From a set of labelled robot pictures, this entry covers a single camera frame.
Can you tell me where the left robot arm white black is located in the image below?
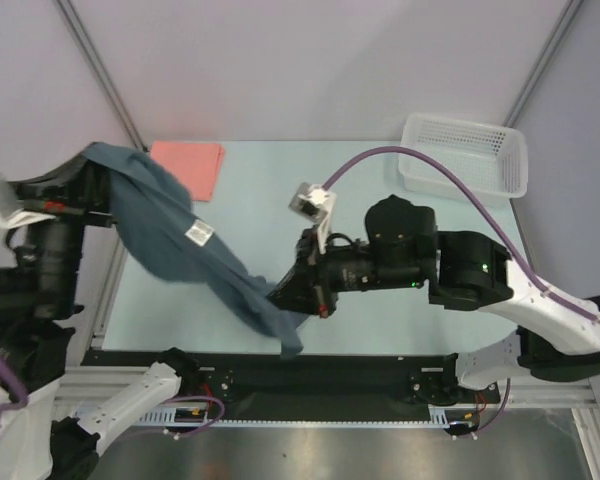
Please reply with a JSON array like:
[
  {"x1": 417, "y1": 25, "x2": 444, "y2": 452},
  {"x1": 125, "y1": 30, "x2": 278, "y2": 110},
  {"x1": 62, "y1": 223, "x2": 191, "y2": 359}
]
[{"x1": 0, "y1": 156, "x2": 201, "y2": 479}]

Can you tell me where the left aluminium frame post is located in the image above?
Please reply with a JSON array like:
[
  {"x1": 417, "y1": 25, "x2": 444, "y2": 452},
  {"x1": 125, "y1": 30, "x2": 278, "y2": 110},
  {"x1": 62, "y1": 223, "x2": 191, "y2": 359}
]
[{"x1": 52, "y1": 0, "x2": 148, "y2": 152}]

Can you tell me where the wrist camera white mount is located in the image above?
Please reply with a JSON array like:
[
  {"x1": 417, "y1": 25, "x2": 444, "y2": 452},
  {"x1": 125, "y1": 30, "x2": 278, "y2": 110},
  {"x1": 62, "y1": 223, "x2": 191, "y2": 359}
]
[
  {"x1": 289, "y1": 183, "x2": 337, "y2": 254},
  {"x1": 0, "y1": 174, "x2": 46, "y2": 230}
]

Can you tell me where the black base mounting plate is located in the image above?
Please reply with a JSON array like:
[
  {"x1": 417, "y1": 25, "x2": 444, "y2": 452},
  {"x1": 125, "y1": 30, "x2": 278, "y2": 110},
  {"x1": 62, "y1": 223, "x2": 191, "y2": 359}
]
[{"x1": 79, "y1": 349, "x2": 511, "y2": 424}]

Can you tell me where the folded pink t shirt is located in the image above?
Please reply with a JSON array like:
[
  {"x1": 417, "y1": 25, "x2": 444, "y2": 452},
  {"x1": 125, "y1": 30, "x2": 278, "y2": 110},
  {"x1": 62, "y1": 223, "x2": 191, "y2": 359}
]
[{"x1": 150, "y1": 141, "x2": 225, "y2": 202}]

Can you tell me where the aluminium front rail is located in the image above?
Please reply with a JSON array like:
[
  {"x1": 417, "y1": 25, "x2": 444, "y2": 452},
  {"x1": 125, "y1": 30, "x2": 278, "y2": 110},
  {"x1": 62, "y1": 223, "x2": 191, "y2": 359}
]
[{"x1": 55, "y1": 366, "x2": 597, "y2": 413}]

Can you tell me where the blue-grey t shirt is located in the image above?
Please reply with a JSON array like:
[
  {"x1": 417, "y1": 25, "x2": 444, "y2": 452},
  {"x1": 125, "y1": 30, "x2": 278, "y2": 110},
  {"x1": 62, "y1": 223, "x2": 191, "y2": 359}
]
[{"x1": 80, "y1": 142, "x2": 307, "y2": 358}]

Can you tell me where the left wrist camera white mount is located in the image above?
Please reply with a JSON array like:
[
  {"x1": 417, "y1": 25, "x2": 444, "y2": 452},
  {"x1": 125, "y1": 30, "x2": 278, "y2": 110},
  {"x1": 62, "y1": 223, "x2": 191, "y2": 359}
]
[{"x1": 0, "y1": 174, "x2": 46, "y2": 230}]

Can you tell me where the white plastic perforated basket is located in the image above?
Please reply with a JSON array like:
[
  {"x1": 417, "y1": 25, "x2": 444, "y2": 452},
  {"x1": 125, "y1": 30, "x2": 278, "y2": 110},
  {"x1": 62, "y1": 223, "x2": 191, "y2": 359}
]
[{"x1": 400, "y1": 113, "x2": 529, "y2": 207}]

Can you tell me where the right aluminium frame post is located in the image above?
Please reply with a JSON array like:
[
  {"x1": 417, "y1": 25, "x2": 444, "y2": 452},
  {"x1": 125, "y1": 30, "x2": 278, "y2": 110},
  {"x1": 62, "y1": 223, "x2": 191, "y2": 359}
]
[{"x1": 503, "y1": 0, "x2": 588, "y2": 128}]

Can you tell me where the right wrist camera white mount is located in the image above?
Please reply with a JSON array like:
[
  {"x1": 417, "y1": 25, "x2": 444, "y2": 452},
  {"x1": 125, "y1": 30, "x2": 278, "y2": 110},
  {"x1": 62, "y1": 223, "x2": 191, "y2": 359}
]
[{"x1": 289, "y1": 183, "x2": 337, "y2": 254}]

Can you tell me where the white slotted cable duct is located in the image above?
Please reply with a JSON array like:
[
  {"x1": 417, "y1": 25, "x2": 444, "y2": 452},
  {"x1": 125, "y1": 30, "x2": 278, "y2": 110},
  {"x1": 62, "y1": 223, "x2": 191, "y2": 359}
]
[{"x1": 133, "y1": 406, "x2": 478, "y2": 429}]

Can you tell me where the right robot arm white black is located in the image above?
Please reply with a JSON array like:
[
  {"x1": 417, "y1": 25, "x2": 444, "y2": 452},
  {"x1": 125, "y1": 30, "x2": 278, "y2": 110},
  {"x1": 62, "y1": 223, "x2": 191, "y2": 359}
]
[{"x1": 268, "y1": 195, "x2": 600, "y2": 401}]

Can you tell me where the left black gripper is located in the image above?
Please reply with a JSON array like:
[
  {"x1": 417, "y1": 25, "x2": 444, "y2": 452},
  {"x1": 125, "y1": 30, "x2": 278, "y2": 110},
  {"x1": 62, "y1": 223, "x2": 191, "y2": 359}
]
[{"x1": 10, "y1": 138, "x2": 120, "y2": 315}]

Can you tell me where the aluminium frame post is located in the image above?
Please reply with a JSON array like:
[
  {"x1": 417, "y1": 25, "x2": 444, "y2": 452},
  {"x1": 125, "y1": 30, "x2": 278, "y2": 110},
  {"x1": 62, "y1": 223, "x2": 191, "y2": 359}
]
[
  {"x1": 52, "y1": 0, "x2": 148, "y2": 152},
  {"x1": 503, "y1": 0, "x2": 588, "y2": 128}
]

